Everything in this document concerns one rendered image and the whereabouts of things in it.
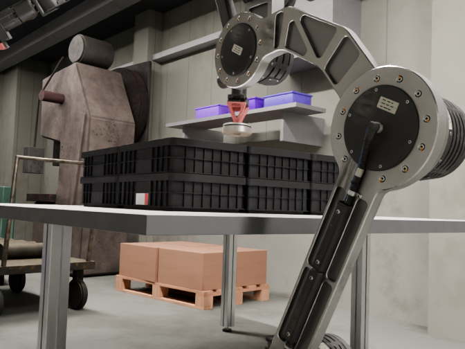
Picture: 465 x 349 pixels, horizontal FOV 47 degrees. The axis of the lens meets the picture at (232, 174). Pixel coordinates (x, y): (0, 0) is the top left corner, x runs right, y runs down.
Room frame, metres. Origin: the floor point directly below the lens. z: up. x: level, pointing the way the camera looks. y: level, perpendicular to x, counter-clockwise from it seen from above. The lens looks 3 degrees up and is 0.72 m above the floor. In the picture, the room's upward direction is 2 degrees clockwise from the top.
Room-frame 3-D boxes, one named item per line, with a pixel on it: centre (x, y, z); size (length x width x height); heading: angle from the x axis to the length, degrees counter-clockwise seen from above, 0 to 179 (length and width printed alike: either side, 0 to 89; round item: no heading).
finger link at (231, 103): (1.92, -0.01, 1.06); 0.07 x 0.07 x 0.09; 81
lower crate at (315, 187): (2.25, -0.30, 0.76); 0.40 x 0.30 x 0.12; 36
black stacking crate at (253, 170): (2.08, -0.06, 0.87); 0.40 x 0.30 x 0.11; 36
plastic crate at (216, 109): (4.63, 0.16, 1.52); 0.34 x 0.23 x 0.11; 41
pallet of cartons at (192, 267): (4.40, 0.31, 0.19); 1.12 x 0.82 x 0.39; 41
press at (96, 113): (5.71, 1.61, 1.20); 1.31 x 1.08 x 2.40; 41
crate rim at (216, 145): (1.90, 0.18, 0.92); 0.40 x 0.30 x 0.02; 36
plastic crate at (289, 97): (4.00, -0.39, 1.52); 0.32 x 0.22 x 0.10; 41
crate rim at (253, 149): (2.08, -0.06, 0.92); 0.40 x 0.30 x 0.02; 36
